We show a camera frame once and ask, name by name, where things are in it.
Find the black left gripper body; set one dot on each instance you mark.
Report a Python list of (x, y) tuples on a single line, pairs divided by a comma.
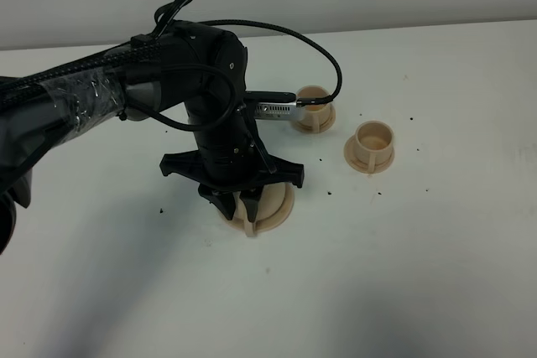
[(232, 158)]

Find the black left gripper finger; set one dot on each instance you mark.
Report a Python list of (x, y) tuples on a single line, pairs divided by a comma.
[(251, 198), (224, 201)]

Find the beige teapot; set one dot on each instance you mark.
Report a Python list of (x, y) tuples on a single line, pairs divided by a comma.
[(268, 203)]

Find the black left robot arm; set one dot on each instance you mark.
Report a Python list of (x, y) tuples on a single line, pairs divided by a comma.
[(189, 76)]

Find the beige teapot saucer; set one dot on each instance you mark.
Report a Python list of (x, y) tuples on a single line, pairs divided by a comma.
[(285, 211)]

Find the beige far cup saucer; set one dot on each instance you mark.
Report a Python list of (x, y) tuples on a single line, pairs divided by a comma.
[(316, 119)]

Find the beige cup saucer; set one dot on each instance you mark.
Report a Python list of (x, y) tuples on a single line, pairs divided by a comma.
[(356, 161), (316, 119)]

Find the beige far teacup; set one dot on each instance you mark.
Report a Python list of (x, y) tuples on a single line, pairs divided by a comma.
[(312, 92)]

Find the beige teacup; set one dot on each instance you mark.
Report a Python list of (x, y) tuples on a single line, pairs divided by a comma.
[(374, 147), (312, 92)]

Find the beige near cup saucer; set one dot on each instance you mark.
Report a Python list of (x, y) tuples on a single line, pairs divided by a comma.
[(356, 161)]

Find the beige near teacup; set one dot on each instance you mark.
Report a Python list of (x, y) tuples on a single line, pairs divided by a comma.
[(374, 147)]

